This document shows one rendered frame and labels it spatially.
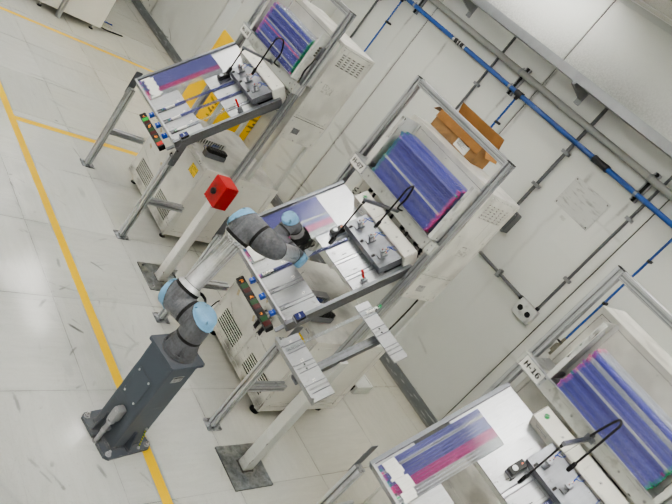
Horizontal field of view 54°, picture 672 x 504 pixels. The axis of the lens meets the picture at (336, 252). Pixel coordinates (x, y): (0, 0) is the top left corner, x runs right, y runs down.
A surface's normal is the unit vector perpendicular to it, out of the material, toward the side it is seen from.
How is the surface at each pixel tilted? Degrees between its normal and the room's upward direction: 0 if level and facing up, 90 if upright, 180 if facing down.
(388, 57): 90
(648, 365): 90
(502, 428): 45
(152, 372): 90
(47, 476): 0
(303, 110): 90
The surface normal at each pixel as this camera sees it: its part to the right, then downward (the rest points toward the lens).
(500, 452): -0.02, -0.62
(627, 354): -0.63, -0.14
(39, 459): 0.60, -0.72
